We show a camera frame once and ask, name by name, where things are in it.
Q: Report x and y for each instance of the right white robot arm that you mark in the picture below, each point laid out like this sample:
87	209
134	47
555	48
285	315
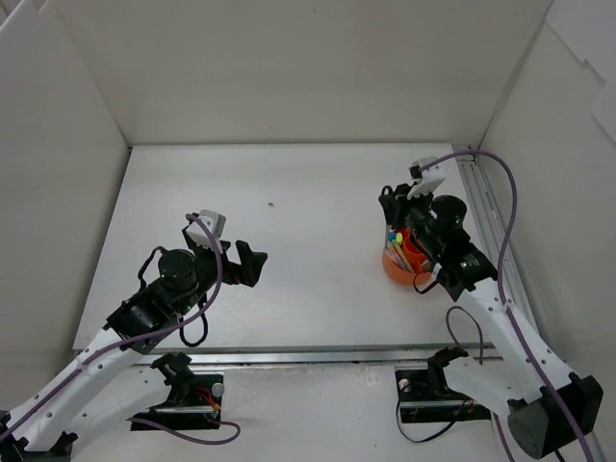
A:
543	402

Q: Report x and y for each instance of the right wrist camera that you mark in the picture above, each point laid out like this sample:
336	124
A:
427	176

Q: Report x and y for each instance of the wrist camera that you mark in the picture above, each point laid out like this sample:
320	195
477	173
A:
427	176
205	229

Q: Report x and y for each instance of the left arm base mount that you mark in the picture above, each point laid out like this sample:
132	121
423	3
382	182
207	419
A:
193	400

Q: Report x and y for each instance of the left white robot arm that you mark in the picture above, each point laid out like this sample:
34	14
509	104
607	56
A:
102	387

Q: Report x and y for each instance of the pale yellow pen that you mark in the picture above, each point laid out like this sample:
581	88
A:
403	257

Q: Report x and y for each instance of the purple pen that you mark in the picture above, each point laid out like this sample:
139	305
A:
393	255

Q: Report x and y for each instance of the aluminium rail right side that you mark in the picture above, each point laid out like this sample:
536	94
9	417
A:
492	225

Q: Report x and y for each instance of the aluminium rail front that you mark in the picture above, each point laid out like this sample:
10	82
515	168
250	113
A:
269	358

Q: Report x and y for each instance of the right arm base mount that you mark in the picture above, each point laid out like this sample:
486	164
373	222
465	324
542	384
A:
425	398

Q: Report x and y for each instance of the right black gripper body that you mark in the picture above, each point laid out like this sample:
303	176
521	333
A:
399	209

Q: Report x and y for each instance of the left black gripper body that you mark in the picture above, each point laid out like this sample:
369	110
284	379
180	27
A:
226	265

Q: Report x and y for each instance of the orange round divided container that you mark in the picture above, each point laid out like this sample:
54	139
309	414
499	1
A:
420	264

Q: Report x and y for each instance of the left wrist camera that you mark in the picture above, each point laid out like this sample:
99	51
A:
205	229

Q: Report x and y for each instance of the aluminium rail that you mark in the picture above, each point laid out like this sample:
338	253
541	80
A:
269	358
492	225

